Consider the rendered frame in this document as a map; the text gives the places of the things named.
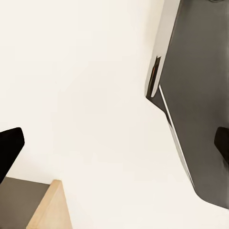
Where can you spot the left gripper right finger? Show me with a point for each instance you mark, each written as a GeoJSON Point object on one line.
{"type": "Point", "coordinates": [221, 142]}

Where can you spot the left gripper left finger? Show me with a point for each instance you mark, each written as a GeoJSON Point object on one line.
{"type": "Point", "coordinates": [11, 143]}

